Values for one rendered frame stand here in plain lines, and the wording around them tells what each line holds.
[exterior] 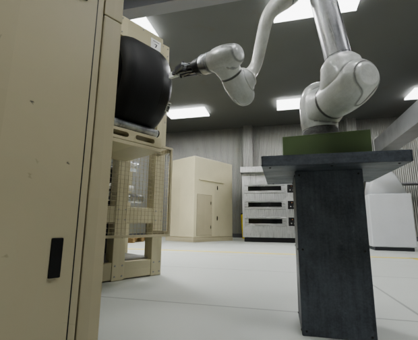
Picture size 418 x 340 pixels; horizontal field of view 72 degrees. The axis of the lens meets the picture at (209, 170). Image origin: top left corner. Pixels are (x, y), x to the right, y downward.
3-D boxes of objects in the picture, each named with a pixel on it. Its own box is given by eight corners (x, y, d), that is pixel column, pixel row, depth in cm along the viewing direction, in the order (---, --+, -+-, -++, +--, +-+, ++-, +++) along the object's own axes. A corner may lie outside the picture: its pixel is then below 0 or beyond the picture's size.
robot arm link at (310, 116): (325, 137, 139) (321, 95, 143) (351, 123, 121) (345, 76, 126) (294, 135, 135) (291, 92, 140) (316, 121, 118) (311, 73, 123)
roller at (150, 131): (102, 112, 138) (98, 112, 141) (100, 122, 138) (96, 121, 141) (160, 130, 163) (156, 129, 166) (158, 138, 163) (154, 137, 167)
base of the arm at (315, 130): (333, 150, 140) (332, 139, 141) (350, 135, 118) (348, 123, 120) (294, 152, 142) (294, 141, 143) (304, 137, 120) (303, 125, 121)
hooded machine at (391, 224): (405, 249, 521) (397, 174, 546) (421, 251, 463) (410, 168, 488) (364, 247, 538) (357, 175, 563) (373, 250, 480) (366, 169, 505)
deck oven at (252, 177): (241, 242, 672) (240, 166, 705) (245, 239, 774) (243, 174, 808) (303, 243, 643) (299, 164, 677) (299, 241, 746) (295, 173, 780)
